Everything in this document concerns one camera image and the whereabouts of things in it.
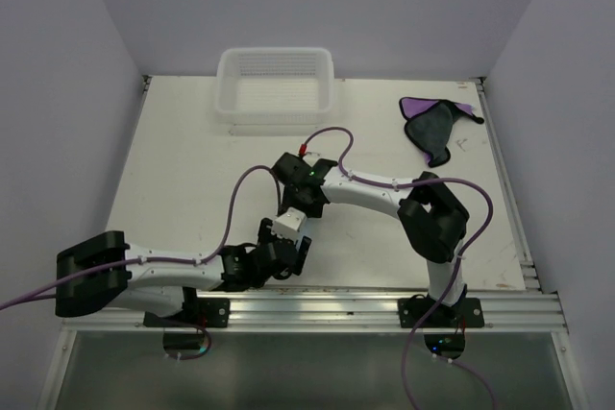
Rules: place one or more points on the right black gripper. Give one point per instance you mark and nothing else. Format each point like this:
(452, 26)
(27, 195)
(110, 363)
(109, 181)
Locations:
(313, 210)

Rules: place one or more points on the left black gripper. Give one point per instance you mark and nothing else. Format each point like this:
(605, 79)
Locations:
(296, 267)

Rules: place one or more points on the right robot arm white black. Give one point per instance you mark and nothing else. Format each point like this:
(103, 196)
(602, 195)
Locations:
(434, 220)

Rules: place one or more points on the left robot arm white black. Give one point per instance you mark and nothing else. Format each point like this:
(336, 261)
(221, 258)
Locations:
(107, 271)

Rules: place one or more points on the white plastic basket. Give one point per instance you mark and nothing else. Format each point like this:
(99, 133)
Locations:
(274, 86)

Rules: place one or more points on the purple and grey towel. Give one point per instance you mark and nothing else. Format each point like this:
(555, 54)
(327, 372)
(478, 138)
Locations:
(429, 124)

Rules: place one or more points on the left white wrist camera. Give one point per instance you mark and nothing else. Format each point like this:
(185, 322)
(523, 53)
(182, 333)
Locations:
(289, 224)

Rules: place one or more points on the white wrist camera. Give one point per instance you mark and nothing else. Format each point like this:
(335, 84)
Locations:
(306, 154)
(289, 224)

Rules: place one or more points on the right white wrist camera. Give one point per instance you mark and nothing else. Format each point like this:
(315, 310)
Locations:
(306, 154)

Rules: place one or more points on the left black base bracket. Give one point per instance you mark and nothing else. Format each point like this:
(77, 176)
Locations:
(211, 309)

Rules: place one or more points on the black base bracket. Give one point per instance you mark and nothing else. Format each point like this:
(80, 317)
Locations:
(466, 312)
(211, 309)

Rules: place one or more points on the right black base bracket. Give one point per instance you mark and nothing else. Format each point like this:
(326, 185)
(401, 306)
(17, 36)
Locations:
(466, 312)

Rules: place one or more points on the aluminium mounting rail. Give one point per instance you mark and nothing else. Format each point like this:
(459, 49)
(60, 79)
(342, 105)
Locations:
(289, 310)

